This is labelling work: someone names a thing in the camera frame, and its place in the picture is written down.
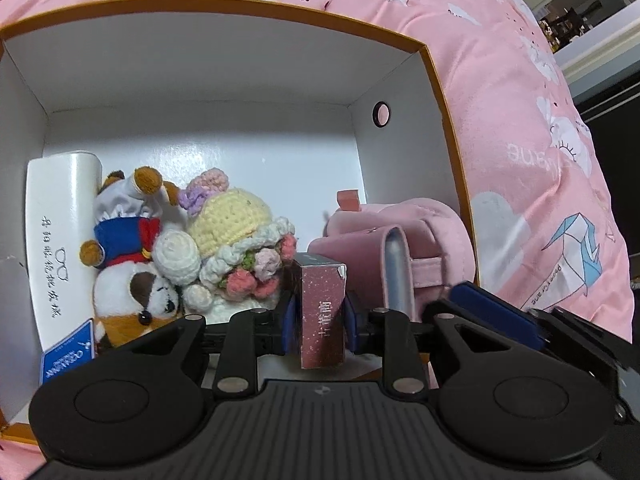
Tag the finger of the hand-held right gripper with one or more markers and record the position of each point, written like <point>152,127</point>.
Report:
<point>495,305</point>

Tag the white glasses case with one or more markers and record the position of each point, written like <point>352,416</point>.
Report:
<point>55,200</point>

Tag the small pink glitter box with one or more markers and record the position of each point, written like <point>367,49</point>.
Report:
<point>322,310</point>

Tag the orange cardboard box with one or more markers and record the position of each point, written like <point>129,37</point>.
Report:
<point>200,85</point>

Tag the small coral pink box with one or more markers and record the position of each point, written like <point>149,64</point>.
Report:
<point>348,200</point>

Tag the pink fabric pouch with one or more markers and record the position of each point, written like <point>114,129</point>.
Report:
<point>440,230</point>

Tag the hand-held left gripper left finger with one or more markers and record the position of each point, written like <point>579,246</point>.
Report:
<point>286,330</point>

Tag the pink printed blanket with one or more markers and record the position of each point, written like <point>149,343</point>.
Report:
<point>500,110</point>

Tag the brown bear plush toy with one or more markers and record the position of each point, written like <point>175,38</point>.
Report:
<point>125,240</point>

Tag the crochet doll with flowers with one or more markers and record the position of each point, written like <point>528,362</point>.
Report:
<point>230,215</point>

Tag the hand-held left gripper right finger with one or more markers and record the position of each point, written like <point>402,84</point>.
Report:
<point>350,330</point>

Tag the blue packet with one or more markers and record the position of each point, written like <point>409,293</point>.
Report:
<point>67,355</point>

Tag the dark cabinet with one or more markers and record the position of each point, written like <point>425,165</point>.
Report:
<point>615,120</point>

